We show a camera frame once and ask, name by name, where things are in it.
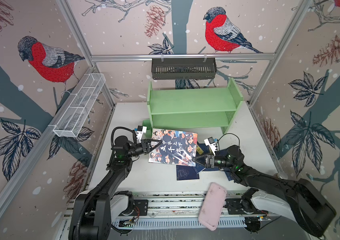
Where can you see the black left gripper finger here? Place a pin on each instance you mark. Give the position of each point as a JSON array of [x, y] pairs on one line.
[[153, 142], [154, 151]]

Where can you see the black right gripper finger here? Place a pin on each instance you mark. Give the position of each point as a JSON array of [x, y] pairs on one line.
[[202, 158], [199, 164]]

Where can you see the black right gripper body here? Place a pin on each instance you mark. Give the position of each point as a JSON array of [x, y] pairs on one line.
[[221, 162]]

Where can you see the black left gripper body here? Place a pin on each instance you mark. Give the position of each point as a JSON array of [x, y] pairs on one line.
[[136, 149]]

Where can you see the colourful illustrated thick book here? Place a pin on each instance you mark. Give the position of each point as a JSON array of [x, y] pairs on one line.
[[177, 148]]

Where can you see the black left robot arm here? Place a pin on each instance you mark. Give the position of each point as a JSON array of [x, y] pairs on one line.
[[92, 214]]

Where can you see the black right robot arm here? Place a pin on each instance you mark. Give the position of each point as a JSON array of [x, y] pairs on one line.
[[298, 201]]

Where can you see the blue book under stack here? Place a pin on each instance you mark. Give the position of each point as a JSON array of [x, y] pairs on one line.
[[200, 150]]

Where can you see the blue book right side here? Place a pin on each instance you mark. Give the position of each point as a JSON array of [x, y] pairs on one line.
[[228, 175]]

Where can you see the small green pen box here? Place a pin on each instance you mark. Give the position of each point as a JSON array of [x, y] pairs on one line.
[[147, 123]]

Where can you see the dark blue bottom book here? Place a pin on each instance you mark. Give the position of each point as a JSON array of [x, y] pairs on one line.
[[186, 173]]

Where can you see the pink plastic tray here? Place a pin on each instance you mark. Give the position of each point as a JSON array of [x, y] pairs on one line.
[[211, 208]]

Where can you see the green wooden shelf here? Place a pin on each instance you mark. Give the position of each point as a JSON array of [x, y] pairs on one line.
[[194, 108]]

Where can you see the black hanging basket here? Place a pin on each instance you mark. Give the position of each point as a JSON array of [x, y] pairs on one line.
[[184, 68]]

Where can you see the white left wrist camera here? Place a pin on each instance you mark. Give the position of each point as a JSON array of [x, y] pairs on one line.
[[140, 131]]

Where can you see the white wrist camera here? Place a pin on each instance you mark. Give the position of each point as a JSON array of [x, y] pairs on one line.
[[211, 143], [140, 131]]

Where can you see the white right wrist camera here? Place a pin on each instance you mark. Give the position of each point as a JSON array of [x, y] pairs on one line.
[[211, 143]]

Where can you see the white wire mesh basket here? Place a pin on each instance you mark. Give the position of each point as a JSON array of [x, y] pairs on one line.
[[76, 114]]

